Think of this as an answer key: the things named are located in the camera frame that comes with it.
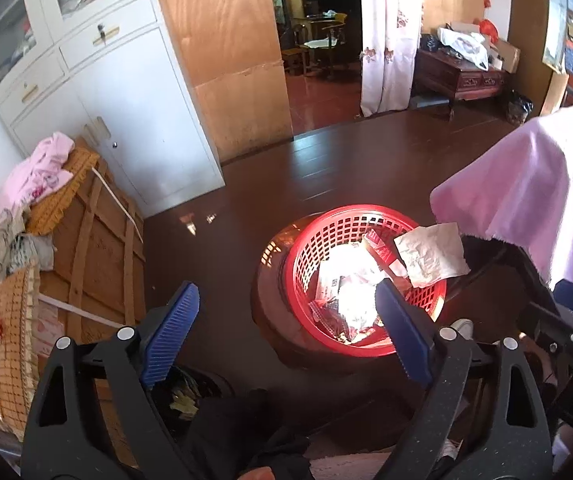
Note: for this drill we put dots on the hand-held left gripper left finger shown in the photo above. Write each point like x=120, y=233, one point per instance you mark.
x=171, y=335

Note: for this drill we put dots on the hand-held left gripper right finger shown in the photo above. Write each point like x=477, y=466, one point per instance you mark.
x=404, y=330

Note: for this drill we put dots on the white paper tissue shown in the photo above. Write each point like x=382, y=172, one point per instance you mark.
x=431, y=255

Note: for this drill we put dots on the red plastic basket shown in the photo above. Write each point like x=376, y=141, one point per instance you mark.
x=306, y=260

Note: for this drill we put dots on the white shoe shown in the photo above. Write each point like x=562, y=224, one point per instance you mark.
x=464, y=328

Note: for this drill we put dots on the black bin bag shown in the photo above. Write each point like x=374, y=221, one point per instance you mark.
x=186, y=400

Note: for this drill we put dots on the purple printed tablecloth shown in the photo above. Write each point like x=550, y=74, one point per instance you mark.
x=516, y=195

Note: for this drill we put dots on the red white packet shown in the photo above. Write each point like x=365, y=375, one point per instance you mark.
x=376, y=242

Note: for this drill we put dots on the wooden crate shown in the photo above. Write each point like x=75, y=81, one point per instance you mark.
x=101, y=260

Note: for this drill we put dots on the person's dark trousers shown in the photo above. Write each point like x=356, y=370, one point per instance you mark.
x=246, y=440

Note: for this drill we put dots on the low dark wooden cabinet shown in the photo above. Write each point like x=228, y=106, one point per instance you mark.
x=461, y=80

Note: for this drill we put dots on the pink clothing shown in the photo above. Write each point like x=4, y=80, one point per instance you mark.
x=41, y=175

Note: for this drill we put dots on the cardboard box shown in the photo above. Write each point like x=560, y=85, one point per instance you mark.
x=507, y=55

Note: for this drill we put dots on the white plastic bag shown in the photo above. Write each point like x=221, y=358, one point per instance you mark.
x=466, y=46

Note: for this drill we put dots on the red plastic bag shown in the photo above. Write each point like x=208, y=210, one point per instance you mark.
x=489, y=27

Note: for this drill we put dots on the wooden glass door cabinet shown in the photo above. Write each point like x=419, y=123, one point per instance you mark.
x=556, y=25

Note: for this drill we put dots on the white metal cabinet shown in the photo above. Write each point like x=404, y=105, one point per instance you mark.
x=116, y=85

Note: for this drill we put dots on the pink floral curtain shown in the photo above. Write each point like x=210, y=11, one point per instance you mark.
x=391, y=35

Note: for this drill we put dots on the dark wooden armchair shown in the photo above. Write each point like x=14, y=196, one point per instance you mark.
x=321, y=42

